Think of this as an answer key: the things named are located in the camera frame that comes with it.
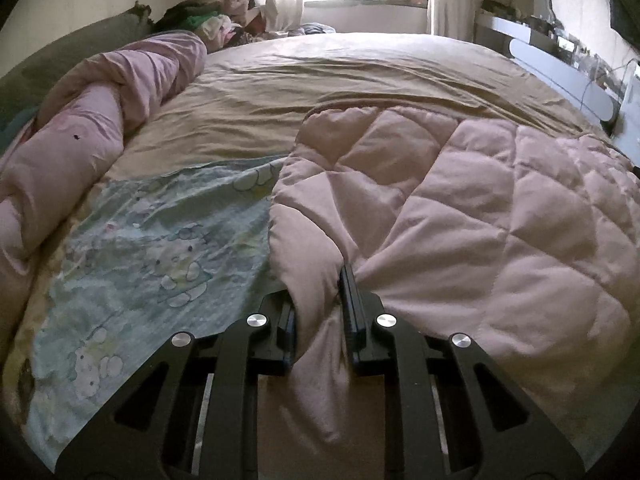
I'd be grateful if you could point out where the pink quilted blanket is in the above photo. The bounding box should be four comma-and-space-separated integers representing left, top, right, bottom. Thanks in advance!
255, 105, 640, 480

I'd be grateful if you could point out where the white desk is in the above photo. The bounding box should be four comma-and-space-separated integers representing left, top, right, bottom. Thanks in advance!
474, 7, 571, 48

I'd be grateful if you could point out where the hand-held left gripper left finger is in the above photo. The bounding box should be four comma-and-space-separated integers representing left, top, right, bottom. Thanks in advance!
55, 290, 298, 480

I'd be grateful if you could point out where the tan bed sheet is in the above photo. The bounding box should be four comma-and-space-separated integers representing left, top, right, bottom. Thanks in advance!
106, 31, 610, 182

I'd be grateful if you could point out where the thin cable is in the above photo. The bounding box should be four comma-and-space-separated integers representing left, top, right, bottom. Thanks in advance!
579, 59, 640, 111

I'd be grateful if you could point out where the pile of clothes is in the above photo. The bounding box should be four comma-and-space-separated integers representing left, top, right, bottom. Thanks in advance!
154, 0, 301, 52

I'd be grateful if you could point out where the light blue printed blanket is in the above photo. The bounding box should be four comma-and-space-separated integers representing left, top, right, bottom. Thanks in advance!
15, 154, 292, 467

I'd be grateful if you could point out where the pink duvet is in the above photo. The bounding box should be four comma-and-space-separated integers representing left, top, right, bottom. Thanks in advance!
0, 31, 209, 358

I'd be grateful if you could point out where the green headboard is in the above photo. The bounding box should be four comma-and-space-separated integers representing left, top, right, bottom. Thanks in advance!
0, 2, 153, 128

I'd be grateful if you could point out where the white headboard shelf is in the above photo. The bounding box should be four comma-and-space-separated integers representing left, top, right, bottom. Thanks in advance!
506, 36, 620, 125

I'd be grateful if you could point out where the grey cloth bundle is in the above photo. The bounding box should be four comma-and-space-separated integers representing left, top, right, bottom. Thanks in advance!
287, 22, 337, 39

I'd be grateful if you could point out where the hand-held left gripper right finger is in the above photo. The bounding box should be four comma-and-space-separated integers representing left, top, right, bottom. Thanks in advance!
339, 265, 586, 480

